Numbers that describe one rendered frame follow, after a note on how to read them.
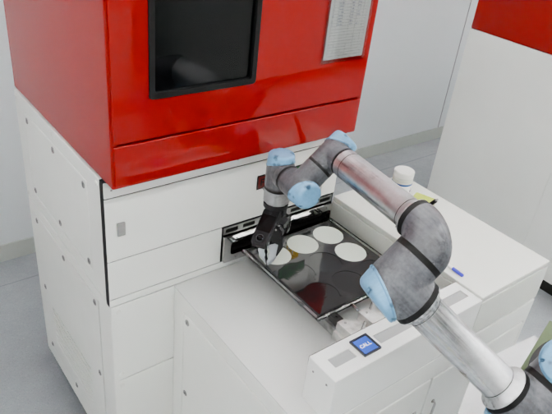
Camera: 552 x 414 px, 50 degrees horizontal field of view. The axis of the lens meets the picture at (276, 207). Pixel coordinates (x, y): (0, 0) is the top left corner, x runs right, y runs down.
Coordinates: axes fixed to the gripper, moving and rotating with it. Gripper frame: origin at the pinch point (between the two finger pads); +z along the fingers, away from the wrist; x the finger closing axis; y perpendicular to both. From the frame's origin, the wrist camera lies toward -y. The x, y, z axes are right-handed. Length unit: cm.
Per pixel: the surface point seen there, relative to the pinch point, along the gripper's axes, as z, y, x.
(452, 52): 17, 341, -6
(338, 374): -4.4, -35.9, -33.5
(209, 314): 9.6, -18.6, 8.5
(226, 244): -0.2, 1.6, 14.2
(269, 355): 9.6, -24.8, -12.8
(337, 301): 1.7, -4.0, -23.8
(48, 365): 92, 2, 93
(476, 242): -5, 38, -55
